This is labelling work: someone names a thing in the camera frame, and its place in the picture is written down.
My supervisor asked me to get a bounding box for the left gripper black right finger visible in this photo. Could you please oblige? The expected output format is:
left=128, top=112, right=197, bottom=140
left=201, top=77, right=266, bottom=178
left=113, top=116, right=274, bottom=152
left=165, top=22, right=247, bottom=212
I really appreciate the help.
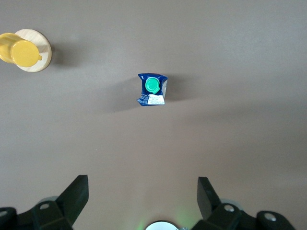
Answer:
left=191, top=176, right=296, bottom=230

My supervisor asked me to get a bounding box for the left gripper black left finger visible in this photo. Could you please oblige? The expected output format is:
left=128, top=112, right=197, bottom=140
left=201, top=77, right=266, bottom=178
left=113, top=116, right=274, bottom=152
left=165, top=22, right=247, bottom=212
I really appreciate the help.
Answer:
left=0, top=174, right=90, bottom=230

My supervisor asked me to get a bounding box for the yellow plastic cup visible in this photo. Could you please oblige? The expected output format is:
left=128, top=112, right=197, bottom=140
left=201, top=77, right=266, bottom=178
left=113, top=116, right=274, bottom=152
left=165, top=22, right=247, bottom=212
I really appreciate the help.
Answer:
left=0, top=33, right=43, bottom=68

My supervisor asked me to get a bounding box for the wooden mug stand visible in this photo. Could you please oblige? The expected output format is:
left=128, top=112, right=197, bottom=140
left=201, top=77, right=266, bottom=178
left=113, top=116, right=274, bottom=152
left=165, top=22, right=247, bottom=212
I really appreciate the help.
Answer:
left=14, top=28, right=52, bottom=73

